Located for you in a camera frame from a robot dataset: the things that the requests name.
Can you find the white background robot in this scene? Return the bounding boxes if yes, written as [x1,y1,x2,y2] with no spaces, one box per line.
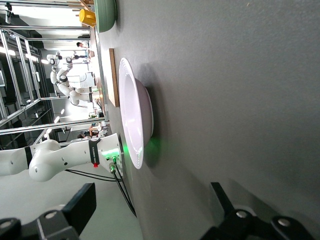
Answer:
[49,50,95,106]

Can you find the wooden peg drying rack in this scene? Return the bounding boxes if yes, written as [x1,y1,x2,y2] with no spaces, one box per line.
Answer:
[66,0,96,14]

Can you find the yellow cup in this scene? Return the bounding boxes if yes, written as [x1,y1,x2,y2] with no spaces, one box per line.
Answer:
[78,8,97,28]

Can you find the black arm base cable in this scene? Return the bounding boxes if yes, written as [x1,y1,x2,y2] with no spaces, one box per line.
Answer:
[108,155,138,219]
[64,168,124,182]

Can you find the aluminium cell frame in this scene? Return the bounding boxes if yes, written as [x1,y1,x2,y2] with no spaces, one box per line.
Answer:
[0,24,111,149]

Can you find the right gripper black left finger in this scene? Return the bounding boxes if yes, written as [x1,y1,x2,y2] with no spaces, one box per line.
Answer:
[0,182,97,240]

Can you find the bamboo cutting board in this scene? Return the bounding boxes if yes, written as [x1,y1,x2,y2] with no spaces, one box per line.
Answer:
[104,48,121,108]

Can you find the background person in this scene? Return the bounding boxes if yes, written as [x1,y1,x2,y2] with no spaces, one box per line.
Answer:
[75,40,91,60]

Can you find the pale green bowl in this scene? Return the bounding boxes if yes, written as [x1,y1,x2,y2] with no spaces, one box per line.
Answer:
[93,0,118,34]

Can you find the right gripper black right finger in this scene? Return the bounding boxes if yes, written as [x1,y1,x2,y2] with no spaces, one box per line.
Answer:
[198,181,316,240]

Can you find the white round plate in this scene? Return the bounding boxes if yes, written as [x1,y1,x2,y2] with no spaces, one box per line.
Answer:
[117,57,154,170]

